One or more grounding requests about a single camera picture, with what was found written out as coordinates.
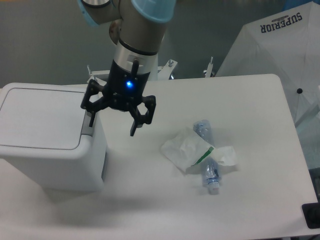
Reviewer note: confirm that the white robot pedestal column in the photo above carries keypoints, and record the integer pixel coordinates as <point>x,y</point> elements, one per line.
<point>124,57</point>

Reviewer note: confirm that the black device at table edge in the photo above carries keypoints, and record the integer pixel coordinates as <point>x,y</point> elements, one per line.
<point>311,212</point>

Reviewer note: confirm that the white metal base frame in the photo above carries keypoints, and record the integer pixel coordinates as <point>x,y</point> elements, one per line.
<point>165,72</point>

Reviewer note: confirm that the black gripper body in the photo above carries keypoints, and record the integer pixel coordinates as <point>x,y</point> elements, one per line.
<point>124,88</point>

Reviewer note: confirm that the white Superior umbrella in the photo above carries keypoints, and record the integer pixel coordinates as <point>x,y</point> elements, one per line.
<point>286,44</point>

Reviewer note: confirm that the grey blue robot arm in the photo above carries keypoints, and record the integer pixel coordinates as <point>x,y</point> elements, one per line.
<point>143,24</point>

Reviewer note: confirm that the white push-button trash can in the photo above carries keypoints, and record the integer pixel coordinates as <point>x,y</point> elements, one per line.
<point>45,134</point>

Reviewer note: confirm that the crushed clear plastic bottle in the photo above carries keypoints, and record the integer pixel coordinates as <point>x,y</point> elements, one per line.
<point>208,166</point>

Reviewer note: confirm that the crumpled white paper wrapper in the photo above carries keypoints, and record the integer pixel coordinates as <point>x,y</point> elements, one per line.
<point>187,149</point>

